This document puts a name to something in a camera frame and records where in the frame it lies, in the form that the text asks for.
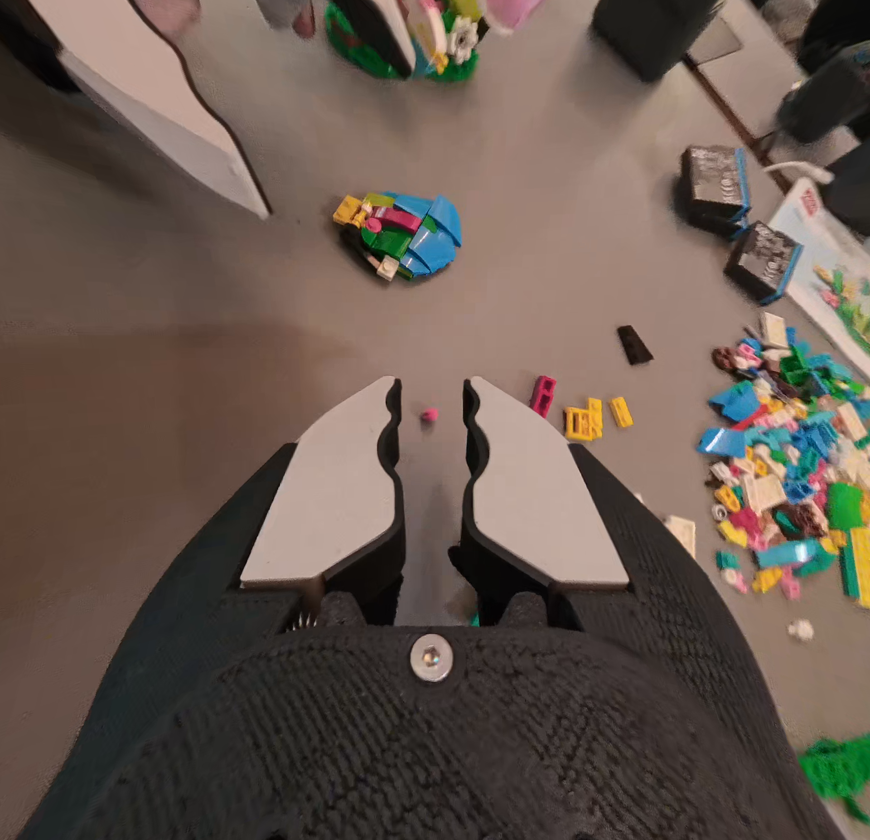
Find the white lego flower piece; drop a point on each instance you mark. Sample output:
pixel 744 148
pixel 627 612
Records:
pixel 800 629

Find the black charger case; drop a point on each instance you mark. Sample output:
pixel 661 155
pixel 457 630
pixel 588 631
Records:
pixel 652 17

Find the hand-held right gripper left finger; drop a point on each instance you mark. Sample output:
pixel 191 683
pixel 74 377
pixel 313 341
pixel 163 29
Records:
pixel 326 493

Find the black battery with blue edge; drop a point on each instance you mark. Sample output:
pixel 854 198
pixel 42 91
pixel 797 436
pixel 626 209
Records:
pixel 761 262
pixel 717 187

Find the white lego picture sheet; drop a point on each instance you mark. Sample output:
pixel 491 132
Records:
pixel 832 269

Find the narrow yellow lego plate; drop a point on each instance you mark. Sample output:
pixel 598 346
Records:
pixel 596 415

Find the lego flower model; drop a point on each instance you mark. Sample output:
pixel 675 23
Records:
pixel 452 37

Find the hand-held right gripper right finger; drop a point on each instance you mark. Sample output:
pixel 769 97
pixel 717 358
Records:
pixel 537 500

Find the black lego wedge plate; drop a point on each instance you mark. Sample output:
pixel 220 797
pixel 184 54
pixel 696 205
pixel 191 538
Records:
pixel 634 345

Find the person's left hand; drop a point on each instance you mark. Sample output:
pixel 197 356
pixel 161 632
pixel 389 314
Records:
pixel 302 17

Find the white lego plates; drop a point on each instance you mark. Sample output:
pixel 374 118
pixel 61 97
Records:
pixel 682 534

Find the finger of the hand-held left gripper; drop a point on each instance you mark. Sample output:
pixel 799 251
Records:
pixel 156 99
pixel 370 17

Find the magenta lego slope brick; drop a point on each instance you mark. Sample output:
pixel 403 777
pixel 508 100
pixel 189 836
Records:
pixel 542 396

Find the small yellow lego plate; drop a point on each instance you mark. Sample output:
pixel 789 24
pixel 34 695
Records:
pixel 620 411

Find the multicolour lego wing assembly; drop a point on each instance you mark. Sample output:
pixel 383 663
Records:
pixel 401 235

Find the pile of mixed lego bricks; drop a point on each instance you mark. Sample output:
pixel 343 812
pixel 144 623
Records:
pixel 795 459

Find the yellow lego frame piece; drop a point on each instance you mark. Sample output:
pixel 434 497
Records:
pixel 578 424

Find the green lego plates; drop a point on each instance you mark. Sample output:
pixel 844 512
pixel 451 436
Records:
pixel 836 772

